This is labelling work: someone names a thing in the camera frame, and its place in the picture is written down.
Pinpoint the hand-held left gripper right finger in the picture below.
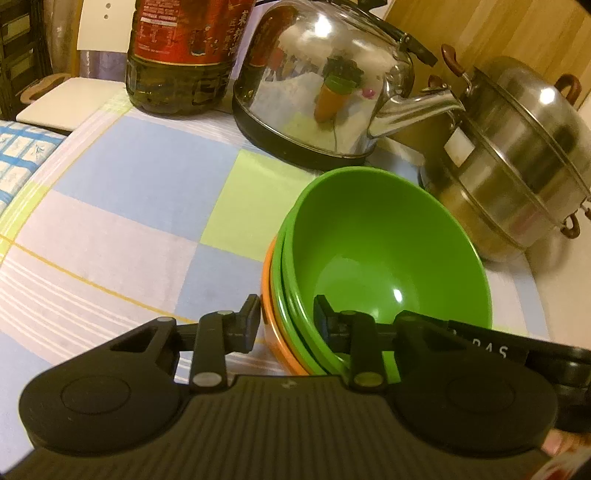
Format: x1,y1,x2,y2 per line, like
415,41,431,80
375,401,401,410
313,295,451,389

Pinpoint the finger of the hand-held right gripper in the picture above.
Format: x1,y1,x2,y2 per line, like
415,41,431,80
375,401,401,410
445,322,532,369

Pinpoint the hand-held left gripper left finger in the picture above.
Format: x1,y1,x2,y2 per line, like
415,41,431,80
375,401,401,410
110,294,262,387

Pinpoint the orange plastic bowl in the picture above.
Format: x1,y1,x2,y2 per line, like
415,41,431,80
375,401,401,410
261,235,310,376

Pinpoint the small green plastic bowl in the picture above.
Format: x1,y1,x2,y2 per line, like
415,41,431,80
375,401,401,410
271,231,352,377

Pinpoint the large green plastic bowl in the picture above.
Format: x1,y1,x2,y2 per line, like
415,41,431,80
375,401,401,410
280,167,493,377

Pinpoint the checked pastel tablecloth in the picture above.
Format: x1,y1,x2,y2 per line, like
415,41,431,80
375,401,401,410
0,88,555,444

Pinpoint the stainless steel steamer pot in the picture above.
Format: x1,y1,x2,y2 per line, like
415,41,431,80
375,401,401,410
418,44,591,264

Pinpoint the stainless steel kettle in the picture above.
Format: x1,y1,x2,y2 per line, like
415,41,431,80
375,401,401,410
231,0,466,171

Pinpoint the cooking oil bottle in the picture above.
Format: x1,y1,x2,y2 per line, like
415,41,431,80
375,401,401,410
126,0,250,116

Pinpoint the blue checked cloth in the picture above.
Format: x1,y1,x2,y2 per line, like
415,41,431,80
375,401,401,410
0,120,68,213

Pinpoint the white chair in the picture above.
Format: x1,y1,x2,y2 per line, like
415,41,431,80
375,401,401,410
16,0,139,134

